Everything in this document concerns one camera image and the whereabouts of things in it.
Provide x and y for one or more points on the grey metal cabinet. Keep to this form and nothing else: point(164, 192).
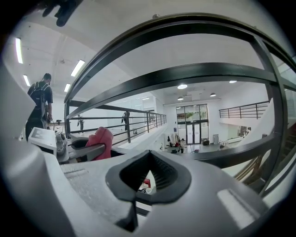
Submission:
point(215, 139)

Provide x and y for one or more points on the left hand-held gripper camera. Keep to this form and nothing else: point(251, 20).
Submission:
point(61, 141)

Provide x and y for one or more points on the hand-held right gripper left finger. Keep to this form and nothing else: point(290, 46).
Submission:
point(92, 196)

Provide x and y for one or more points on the blue wall sign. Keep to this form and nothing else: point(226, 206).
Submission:
point(175, 130)

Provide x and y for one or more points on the ceiling tube light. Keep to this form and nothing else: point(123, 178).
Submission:
point(19, 50)
point(26, 80)
point(77, 67)
point(67, 87)

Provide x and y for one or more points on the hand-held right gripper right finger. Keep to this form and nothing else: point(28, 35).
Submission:
point(208, 203)

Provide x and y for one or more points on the wooden table white legs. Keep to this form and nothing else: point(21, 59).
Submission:
point(59, 123)

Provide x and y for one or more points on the white ceiling air unit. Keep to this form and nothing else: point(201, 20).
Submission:
point(193, 95)

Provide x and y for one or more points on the red plastic crate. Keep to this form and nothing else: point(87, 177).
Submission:
point(147, 181)

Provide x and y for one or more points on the black metal railing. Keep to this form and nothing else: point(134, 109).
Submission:
point(162, 78)

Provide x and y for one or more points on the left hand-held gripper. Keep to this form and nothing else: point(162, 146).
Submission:
point(44, 139)

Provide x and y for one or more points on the black balcony railing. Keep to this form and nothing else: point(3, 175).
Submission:
point(240, 112)

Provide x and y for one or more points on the white round stool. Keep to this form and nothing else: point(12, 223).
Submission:
point(148, 190)

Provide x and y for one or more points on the black storage box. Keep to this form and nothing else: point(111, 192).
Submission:
point(205, 141)

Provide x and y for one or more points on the pink cloth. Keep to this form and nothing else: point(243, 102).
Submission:
point(101, 139)

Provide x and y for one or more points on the round ceiling sensor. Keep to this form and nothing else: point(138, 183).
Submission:
point(156, 15)

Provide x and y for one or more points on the glass double door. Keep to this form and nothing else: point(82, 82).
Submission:
point(193, 134)

